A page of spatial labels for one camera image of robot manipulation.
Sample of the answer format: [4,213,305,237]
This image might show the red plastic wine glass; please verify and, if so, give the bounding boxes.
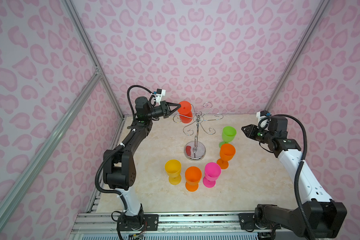
[178,101,193,124]

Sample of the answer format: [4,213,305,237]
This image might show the yellow plastic wine glass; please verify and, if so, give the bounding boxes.
[165,160,182,185]

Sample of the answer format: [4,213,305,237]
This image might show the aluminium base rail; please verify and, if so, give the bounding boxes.
[68,210,332,240]

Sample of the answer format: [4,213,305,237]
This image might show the aluminium frame post right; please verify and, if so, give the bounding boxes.
[265,0,331,112]

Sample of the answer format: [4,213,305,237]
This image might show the aluminium frame post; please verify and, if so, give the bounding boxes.
[265,0,331,112]
[61,0,124,119]

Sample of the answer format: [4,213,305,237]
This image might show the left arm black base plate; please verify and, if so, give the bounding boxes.
[117,214,159,232]

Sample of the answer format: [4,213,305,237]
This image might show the aluminium frame post left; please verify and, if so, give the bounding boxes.
[61,0,124,119]

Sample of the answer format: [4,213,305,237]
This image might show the orange back wine glass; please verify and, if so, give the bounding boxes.
[185,167,202,192]

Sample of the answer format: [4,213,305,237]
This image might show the green plastic wine glass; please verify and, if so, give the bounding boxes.
[219,126,237,147]

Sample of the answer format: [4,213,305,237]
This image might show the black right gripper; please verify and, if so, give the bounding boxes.
[240,123,275,145]

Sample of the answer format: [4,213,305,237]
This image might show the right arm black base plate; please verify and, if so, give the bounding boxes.
[238,213,282,233]

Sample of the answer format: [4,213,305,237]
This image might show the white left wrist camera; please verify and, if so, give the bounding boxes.
[153,89,166,105]

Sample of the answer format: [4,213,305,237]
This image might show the orange wine glass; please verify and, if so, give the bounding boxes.
[217,144,236,170]
[185,167,202,192]

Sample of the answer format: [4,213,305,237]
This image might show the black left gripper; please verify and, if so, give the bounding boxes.
[146,102,180,122]

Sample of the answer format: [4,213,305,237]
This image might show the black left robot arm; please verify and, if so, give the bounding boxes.
[95,97,181,226]

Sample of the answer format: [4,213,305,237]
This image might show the aluminium diagonal frame bar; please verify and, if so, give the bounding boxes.
[0,73,102,233]

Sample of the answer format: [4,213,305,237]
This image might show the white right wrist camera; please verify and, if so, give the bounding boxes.
[256,110,271,123]

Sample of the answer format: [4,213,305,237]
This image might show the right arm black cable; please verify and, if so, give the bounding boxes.
[257,113,316,240]

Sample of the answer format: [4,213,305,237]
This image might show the orange front wine glass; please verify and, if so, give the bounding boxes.
[217,144,236,170]

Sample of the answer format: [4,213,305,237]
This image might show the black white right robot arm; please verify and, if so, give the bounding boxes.
[242,111,347,240]

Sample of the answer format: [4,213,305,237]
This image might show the pink plastic wine glass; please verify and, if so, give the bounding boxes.
[203,163,222,188]

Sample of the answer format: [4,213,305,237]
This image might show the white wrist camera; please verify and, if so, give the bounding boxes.
[256,110,271,123]
[153,89,166,105]

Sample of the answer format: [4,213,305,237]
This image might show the chrome wine glass rack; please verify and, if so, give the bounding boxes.
[173,102,224,162]

